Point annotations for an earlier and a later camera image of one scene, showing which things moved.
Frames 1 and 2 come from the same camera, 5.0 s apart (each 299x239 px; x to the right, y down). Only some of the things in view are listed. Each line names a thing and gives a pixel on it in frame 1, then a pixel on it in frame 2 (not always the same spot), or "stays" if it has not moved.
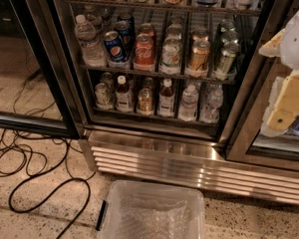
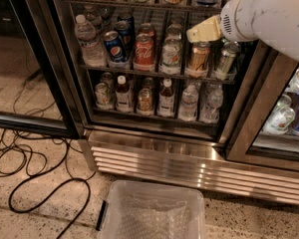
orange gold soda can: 200,51 stays
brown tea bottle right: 166,100 stays
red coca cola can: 145,51 stays
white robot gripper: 296,44 → 235,21
